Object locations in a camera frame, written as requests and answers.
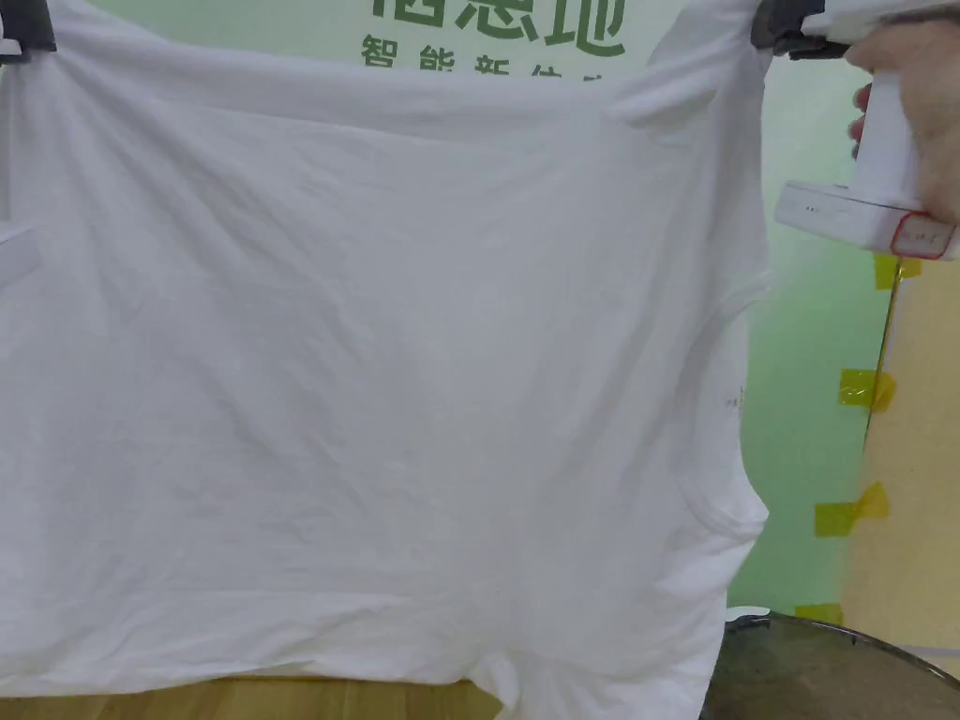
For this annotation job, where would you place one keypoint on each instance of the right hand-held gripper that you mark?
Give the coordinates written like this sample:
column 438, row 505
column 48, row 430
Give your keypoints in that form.
column 840, row 214

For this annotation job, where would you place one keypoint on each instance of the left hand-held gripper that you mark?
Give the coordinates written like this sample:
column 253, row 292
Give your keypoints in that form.
column 7, row 51

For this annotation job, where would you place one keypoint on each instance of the person's right hand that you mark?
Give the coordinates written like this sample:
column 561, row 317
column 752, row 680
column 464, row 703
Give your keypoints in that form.
column 930, row 112

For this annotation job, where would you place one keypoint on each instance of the yellow tape piece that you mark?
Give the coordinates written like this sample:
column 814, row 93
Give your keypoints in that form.
column 896, row 271
column 866, row 390
column 851, row 514
column 819, row 613

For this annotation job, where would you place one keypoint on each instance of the white shirt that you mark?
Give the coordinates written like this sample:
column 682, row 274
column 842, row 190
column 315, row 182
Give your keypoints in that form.
column 390, row 360

